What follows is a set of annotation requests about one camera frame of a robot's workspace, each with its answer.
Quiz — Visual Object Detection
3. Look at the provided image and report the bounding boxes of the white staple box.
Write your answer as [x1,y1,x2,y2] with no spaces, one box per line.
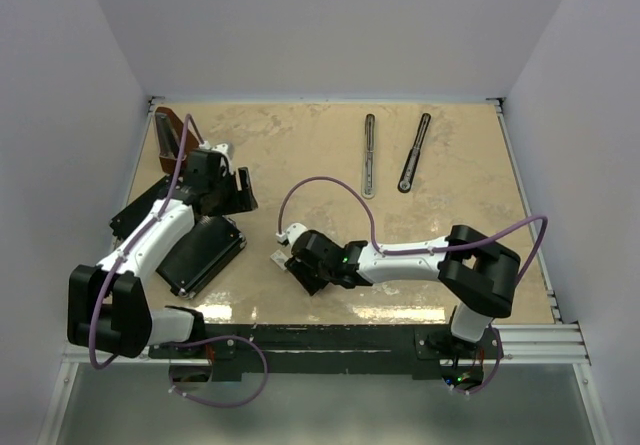
[270,250,288,269]

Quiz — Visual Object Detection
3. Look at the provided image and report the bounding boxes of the grey deli stapler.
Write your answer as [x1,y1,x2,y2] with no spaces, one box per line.
[362,114,376,199]

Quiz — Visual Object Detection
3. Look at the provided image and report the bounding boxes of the black stapler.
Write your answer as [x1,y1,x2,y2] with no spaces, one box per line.
[397,113,431,193]

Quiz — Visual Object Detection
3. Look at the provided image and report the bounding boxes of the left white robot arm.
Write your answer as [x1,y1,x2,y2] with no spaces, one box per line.
[67,143,258,358]

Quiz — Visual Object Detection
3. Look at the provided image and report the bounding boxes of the black carrying case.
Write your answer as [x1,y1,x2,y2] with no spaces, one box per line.
[110,175,246,299]

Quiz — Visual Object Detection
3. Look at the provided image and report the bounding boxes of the brown wooden metronome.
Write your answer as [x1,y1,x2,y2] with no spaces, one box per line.
[154,107,184,174]

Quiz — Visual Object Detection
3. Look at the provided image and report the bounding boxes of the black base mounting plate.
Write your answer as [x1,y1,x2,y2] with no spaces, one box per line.
[149,324,504,385]

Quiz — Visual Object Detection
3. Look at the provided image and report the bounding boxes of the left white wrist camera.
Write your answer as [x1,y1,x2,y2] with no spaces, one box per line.
[199,140,235,169]

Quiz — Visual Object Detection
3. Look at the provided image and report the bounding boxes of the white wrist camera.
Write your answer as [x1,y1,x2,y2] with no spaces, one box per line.
[276,223,308,246]
[199,140,235,169]

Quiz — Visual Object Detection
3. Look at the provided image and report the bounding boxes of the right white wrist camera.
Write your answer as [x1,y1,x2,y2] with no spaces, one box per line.
[276,223,308,246]

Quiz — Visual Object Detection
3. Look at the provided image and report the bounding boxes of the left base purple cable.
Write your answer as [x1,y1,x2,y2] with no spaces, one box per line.
[168,335,271,408]

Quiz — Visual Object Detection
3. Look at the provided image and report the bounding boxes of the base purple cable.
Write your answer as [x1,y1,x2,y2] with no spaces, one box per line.
[447,329,508,395]
[168,335,271,408]

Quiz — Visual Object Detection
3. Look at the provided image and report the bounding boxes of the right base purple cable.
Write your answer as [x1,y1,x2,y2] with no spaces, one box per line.
[447,329,508,395]

